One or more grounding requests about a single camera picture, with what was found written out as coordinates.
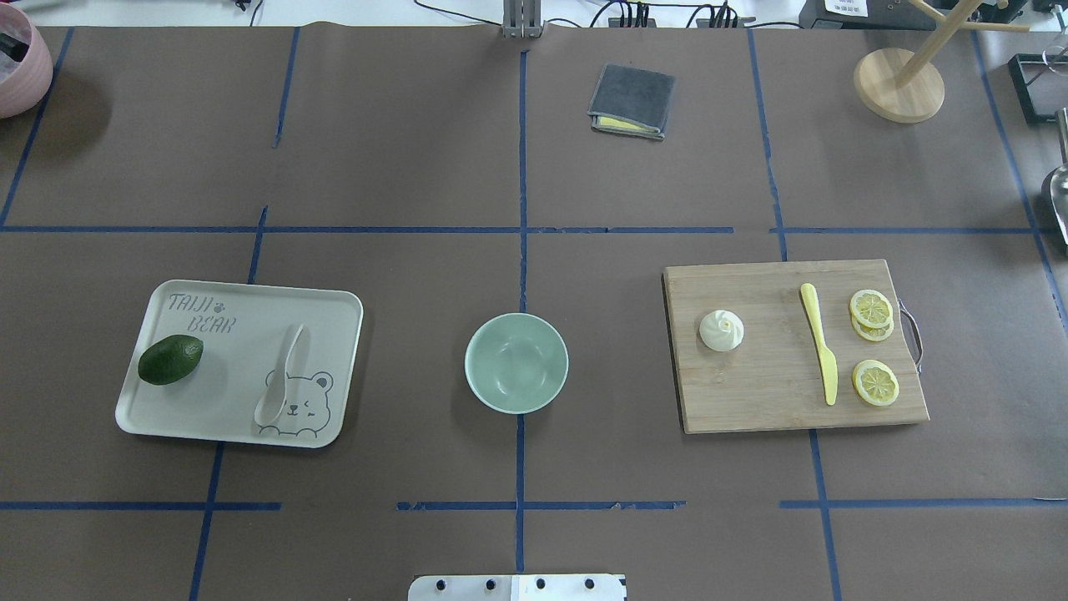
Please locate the white bear tray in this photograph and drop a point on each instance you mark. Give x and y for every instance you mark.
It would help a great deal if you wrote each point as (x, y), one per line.
(242, 328)

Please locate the bamboo cutting board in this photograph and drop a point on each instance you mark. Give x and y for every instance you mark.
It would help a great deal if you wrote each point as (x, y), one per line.
(772, 381)

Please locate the wooden mug tree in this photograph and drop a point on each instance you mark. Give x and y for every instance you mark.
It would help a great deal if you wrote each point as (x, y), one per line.
(904, 87)

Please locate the aluminium frame post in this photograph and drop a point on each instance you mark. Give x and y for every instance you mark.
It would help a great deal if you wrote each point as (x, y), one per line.
(522, 19)

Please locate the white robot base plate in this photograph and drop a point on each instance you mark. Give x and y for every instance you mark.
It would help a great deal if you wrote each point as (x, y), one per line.
(552, 586)

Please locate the upper lemon slice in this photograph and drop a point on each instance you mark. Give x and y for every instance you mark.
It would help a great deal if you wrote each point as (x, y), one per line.
(871, 309)

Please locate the green avocado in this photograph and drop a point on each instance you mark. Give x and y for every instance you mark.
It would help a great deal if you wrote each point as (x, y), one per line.
(170, 359)

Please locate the metal scoop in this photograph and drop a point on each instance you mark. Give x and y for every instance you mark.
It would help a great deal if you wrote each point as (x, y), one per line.
(1055, 184)

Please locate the grey folded cloth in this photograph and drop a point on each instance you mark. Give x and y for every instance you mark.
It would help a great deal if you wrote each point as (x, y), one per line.
(632, 101)

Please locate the green ceramic bowl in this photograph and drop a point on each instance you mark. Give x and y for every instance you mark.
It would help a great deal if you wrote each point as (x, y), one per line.
(516, 363)

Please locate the lone lemon slice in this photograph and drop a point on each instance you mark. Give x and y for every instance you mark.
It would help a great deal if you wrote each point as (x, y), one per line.
(875, 383)

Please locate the white ceramic spoon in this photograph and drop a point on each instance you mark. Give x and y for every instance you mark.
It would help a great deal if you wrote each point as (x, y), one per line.
(271, 404)

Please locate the lower lemon slice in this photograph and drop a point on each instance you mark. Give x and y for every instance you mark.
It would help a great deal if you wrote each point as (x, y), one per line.
(874, 334)

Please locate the black glass rack tray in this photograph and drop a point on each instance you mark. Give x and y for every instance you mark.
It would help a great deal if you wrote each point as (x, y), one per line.
(1041, 90)

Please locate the yellow plastic knife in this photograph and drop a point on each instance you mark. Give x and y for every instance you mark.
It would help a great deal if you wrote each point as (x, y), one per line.
(827, 361)

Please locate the pink bowl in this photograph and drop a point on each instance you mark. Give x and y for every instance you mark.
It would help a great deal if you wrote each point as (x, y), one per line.
(26, 66)

